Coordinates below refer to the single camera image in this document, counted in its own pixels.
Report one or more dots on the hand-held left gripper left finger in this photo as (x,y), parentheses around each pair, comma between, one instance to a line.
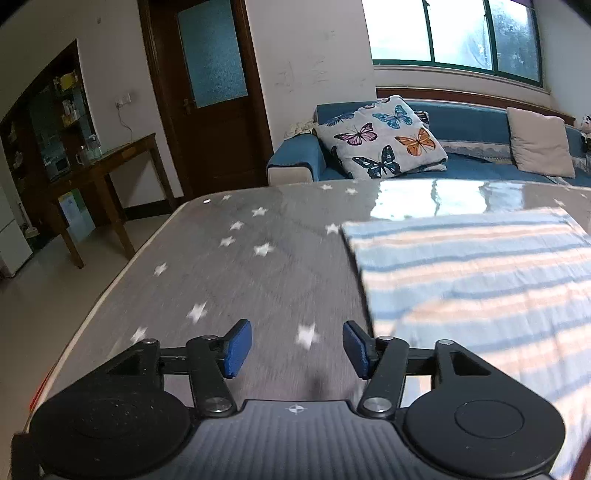
(240,348)

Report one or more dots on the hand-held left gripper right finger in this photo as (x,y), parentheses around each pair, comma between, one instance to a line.
(355,350)

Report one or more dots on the blue white striped garment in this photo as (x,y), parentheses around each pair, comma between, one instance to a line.
(461,286)

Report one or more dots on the white cloth on sofa arm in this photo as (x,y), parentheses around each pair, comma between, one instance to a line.
(300,129)

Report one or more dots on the grey star-print tablecloth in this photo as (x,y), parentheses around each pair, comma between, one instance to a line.
(231,286)

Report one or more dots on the green white cardboard box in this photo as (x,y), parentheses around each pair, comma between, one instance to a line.
(76,214)

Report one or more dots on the butterfly print pillow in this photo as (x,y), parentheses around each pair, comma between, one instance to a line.
(378,138)

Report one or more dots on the wooden door with glass pane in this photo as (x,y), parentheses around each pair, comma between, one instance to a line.
(217,134)

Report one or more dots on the wooden side table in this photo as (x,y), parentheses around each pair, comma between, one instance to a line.
(115,157)

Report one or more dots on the white floor brush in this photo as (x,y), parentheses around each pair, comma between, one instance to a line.
(28,228)

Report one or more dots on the glass mug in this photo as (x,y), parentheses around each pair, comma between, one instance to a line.
(82,156)

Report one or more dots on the glass jar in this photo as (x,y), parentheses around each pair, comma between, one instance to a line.
(93,146)

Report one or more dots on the white refrigerator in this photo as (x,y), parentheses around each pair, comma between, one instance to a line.
(11,244)

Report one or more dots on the blue sofa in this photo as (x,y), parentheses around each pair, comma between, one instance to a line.
(466,124)

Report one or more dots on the white microwave oven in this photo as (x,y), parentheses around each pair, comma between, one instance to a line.
(56,168)

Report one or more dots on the beige pillow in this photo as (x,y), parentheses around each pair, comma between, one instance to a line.
(540,143)

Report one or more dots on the wooden display cabinet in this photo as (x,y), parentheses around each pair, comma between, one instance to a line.
(46,115)

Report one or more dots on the panda plush toy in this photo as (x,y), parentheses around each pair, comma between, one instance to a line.
(585,127)

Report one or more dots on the green-framed window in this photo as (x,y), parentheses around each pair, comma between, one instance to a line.
(461,32)

